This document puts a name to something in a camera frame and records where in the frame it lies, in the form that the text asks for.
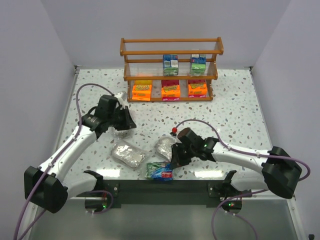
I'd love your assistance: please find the blue green colourful sponge pack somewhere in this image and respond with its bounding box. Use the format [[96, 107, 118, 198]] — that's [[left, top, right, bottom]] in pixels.
[[145, 162, 173, 181]]

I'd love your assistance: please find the orange Scrub Daddy box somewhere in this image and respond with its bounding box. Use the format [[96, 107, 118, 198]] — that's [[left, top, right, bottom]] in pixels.
[[132, 80, 153, 102]]

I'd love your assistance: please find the orange Scrub Mommy box back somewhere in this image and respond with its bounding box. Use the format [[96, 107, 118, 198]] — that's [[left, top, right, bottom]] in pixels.
[[161, 80, 181, 102]]

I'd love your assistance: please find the orange pink Scrub Mommy box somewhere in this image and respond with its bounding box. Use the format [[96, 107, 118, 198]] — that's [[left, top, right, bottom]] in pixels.
[[188, 79, 208, 98]]

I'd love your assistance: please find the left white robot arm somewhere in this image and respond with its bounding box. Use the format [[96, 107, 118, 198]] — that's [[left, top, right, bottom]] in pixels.
[[24, 92, 137, 214]]

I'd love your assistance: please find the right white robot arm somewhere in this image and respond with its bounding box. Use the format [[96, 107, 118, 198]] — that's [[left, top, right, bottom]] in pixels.
[[170, 127, 302, 199]]

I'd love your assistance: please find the wooden three-tier shelf rack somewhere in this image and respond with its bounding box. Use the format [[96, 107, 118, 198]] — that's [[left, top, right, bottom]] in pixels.
[[119, 37, 224, 102]]

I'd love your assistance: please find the silver scourer pack right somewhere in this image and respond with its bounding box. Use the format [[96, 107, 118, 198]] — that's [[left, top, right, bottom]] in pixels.
[[155, 135, 176, 162]]

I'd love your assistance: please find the silver scourer pack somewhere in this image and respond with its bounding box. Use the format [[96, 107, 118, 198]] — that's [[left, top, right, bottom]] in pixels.
[[111, 127, 133, 139], [111, 140, 147, 170], [155, 135, 176, 162]]

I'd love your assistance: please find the silver scourer pack upper left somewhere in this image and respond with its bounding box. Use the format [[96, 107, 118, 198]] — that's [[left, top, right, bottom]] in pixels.
[[111, 127, 133, 139]]

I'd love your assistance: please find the silver scourer pack lower left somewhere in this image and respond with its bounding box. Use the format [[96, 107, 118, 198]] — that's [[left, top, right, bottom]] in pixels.
[[111, 140, 147, 170]]

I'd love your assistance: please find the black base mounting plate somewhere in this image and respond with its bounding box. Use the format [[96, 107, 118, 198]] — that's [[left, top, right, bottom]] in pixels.
[[74, 179, 253, 210]]

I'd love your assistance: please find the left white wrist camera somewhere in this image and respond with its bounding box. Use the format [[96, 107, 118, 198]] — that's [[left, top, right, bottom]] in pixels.
[[114, 91, 128, 105]]

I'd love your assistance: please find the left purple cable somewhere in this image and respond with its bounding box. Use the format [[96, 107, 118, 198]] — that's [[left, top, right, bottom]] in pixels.
[[13, 83, 118, 240]]

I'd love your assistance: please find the purple cable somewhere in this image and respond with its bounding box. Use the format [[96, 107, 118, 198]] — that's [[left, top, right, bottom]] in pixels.
[[13, 83, 118, 240], [174, 119, 311, 240]]

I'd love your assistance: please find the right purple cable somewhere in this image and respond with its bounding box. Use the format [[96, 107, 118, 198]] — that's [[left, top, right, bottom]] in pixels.
[[174, 119, 311, 240]]

